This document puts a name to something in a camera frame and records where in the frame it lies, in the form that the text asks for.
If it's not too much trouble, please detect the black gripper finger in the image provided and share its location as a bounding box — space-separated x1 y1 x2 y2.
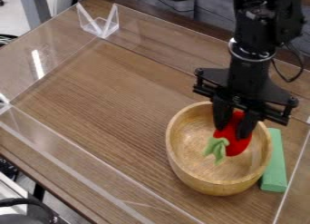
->
237 110 261 140
213 96 234 131

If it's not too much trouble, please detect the grey post top left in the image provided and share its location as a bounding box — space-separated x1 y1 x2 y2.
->
21 0 51 29

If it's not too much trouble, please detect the clear acrylic enclosure wall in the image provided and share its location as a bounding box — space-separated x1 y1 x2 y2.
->
0 0 310 224

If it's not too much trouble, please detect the black cable bottom left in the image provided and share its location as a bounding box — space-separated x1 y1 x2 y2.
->
0 197 59 224

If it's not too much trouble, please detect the red plush strawberry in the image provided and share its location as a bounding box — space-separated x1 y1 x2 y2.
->
204 111 253 165

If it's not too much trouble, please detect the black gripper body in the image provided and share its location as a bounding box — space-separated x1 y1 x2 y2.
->
194 38 300 125

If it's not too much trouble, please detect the black table leg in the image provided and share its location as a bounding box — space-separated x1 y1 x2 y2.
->
33 183 46 201

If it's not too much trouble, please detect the clear acrylic corner bracket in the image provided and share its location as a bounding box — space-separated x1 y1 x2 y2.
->
77 3 121 39

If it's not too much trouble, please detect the green rectangular block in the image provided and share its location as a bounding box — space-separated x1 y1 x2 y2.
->
261 128 289 193

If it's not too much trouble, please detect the wooden bowl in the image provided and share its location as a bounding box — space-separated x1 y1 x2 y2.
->
166 102 273 196

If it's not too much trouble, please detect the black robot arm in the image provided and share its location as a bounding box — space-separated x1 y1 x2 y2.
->
194 0 305 139

